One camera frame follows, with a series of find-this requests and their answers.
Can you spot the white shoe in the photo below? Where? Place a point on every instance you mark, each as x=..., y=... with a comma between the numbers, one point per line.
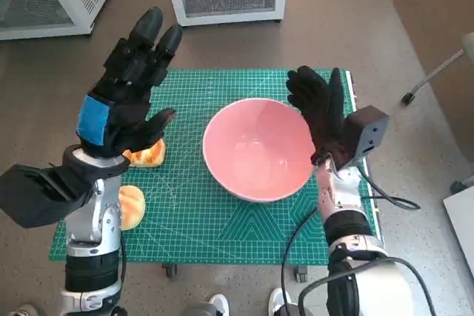
x=277, y=299
x=219, y=305

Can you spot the person's shoe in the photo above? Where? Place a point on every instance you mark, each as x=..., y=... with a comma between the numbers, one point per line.
x=22, y=310

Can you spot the pink bowl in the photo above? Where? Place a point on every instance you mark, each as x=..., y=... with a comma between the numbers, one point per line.
x=255, y=146

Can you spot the white board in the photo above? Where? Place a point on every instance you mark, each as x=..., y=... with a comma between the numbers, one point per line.
x=463, y=216

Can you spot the black table caster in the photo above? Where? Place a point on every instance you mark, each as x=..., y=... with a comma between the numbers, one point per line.
x=169, y=270
x=301, y=274

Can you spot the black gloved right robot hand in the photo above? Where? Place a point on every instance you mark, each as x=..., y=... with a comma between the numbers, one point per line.
x=322, y=116

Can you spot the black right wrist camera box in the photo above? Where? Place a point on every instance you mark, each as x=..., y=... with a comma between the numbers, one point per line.
x=366, y=134

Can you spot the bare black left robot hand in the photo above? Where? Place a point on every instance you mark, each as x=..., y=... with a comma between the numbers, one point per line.
x=126, y=105

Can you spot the grey metal chair leg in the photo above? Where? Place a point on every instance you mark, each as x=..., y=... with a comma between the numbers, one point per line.
x=433, y=75

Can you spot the twisted orange toy bread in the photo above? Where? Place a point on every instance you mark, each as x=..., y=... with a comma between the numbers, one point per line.
x=148, y=157

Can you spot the green cutting mat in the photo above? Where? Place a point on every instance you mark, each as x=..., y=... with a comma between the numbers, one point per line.
x=185, y=220

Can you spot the round toy bread bun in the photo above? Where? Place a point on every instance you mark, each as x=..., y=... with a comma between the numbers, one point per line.
x=131, y=206

